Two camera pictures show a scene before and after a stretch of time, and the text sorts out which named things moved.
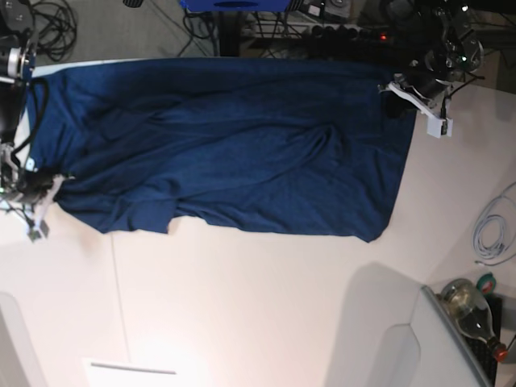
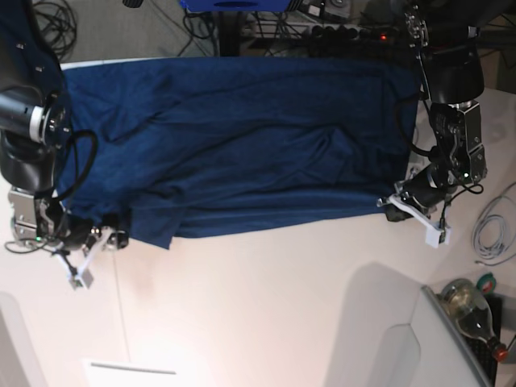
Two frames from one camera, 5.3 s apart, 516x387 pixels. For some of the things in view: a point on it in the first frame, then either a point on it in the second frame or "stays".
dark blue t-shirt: [287, 144] stays
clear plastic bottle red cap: [472, 314] stays
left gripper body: [31, 185] -> [76, 230]
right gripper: [423, 81] -> [430, 187]
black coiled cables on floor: [56, 24] stays
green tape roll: [486, 284] stays
